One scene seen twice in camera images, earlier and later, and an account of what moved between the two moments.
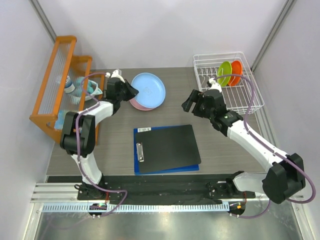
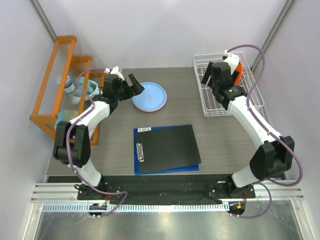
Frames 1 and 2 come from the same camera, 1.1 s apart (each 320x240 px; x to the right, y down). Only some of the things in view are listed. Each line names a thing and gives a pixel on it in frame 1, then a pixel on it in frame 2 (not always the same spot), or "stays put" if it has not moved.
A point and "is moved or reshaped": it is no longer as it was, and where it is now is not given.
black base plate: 163,189 stays put
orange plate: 237,69 stays put
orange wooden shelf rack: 69,86 stays put
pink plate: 136,105 to 152,110
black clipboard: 167,148 stays put
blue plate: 151,89 is moved or reshaped
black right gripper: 196,96 to 208,73
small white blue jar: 69,86 stays put
